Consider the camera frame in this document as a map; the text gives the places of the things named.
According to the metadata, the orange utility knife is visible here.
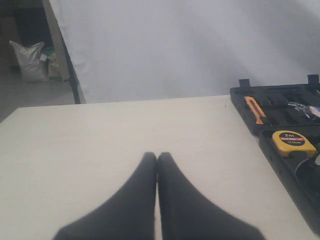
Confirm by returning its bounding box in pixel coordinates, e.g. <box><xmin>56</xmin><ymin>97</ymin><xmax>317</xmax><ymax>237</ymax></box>
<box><xmin>244</xmin><ymin>96</ymin><xmax>270</xmax><ymax>125</ymax></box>

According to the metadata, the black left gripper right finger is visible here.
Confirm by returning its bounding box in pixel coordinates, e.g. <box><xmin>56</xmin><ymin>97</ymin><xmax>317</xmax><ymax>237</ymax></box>
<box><xmin>157</xmin><ymin>152</ymin><xmax>264</xmax><ymax>240</ymax></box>

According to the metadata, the black plastic tool case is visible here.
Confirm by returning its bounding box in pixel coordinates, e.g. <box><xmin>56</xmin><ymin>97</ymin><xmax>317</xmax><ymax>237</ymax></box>
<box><xmin>229</xmin><ymin>74</ymin><xmax>320</xmax><ymax>234</ymax></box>

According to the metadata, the yellow tape measure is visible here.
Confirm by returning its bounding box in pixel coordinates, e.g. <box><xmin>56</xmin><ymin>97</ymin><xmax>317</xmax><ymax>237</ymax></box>
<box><xmin>271</xmin><ymin>130</ymin><xmax>317</xmax><ymax>158</ymax></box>

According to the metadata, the white backdrop cloth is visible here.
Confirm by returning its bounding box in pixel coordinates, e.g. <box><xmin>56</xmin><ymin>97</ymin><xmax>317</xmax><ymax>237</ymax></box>
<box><xmin>50</xmin><ymin>0</ymin><xmax>320</xmax><ymax>103</ymax></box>

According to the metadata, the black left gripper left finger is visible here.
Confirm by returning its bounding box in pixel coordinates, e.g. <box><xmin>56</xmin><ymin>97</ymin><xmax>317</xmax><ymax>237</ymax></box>
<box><xmin>54</xmin><ymin>152</ymin><xmax>157</xmax><ymax>240</ymax></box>

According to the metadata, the electrical tape roll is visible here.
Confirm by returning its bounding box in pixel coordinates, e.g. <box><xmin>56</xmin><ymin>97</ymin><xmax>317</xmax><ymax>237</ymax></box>
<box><xmin>288</xmin><ymin>101</ymin><xmax>320</xmax><ymax>119</ymax></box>

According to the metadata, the black backdrop stand pole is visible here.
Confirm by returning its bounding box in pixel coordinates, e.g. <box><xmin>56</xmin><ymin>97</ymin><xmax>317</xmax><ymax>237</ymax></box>
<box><xmin>42</xmin><ymin>0</ymin><xmax>86</xmax><ymax>104</ymax></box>

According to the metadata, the white sack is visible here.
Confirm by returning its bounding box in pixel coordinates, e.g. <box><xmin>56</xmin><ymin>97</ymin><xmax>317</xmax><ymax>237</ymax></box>
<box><xmin>9</xmin><ymin>40</ymin><xmax>48</xmax><ymax>83</ymax></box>

